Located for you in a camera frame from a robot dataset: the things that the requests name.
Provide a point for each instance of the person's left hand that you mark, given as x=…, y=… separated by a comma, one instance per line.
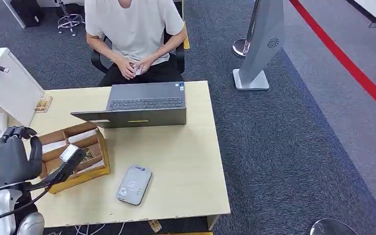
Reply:
x=146, y=63

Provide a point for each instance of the black office chair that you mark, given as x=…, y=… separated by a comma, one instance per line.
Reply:
x=180, y=58

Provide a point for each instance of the grey card reader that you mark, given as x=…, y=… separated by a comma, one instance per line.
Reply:
x=134, y=185

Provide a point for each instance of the patterned brown card stack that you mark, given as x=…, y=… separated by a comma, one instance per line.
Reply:
x=92, y=153

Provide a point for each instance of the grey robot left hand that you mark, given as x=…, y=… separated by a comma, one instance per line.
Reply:
x=6, y=159

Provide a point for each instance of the chrome stanchion post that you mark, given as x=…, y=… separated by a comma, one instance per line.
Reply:
x=241, y=47

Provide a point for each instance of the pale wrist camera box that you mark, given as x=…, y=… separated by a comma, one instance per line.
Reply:
x=68, y=153

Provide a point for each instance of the white card stack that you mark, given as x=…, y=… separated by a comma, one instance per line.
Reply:
x=54, y=146
x=82, y=136

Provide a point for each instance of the grey kiosk stand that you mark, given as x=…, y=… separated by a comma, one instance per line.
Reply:
x=265, y=32

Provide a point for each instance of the black bag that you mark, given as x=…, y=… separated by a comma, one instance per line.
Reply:
x=27, y=13

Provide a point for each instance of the yellow strip under desk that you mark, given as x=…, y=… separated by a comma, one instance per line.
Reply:
x=188, y=233

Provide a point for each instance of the round chrome base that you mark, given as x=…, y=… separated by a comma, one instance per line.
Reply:
x=330, y=228

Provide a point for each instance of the white table leg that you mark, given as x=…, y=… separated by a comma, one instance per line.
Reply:
x=14, y=14

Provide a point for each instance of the person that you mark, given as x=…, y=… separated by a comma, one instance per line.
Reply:
x=133, y=29

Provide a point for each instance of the small card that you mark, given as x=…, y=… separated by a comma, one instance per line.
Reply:
x=138, y=70

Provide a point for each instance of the red floor tape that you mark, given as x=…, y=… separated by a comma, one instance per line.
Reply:
x=347, y=63

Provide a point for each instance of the grey laptop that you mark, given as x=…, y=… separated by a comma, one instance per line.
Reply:
x=142, y=118

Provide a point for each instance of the brown card under desk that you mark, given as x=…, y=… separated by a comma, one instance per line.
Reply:
x=155, y=226

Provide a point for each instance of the pale card stack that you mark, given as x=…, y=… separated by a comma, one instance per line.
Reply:
x=92, y=167

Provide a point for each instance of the wooden card box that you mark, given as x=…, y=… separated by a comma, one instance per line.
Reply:
x=77, y=180

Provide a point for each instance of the white cabinet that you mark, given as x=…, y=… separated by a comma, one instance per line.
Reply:
x=13, y=84

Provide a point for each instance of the person's right hand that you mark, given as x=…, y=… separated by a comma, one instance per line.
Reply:
x=124, y=68

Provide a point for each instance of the chrome stool base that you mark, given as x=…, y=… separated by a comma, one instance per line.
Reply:
x=69, y=21

